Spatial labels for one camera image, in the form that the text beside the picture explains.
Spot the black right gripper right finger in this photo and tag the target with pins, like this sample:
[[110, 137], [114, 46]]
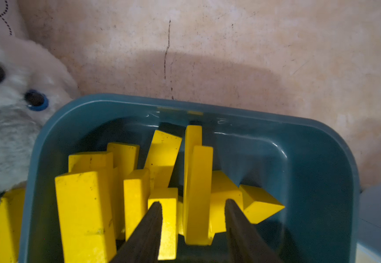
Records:
[[244, 243]]

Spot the yellow triangular block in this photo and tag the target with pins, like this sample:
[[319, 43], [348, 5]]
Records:
[[258, 204]]

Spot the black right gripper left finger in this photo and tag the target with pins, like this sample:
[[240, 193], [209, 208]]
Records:
[[144, 243]]

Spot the grey husky plush toy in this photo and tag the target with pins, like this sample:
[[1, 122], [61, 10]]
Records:
[[34, 84]]

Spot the long yellow diagonal block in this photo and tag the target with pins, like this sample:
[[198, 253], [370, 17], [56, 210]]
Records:
[[85, 217]]

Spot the dark teal plastic bin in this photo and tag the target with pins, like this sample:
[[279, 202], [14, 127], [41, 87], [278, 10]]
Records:
[[303, 163]]

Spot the yellow arch block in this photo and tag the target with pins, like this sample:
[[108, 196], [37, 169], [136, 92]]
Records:
[[11, 214]]

